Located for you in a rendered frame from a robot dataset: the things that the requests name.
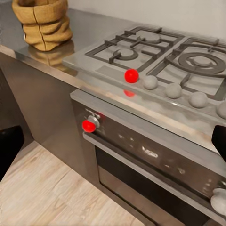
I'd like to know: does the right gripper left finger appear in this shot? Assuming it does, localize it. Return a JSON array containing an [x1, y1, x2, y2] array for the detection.
[[0, 125, 24, 181]]

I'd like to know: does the popcorn bag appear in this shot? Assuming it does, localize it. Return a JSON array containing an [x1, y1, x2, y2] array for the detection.
[[8, 0, 73, 51]]

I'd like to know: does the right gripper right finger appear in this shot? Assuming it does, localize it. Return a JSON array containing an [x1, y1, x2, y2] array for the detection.
[[211, 124, 226, 162]]

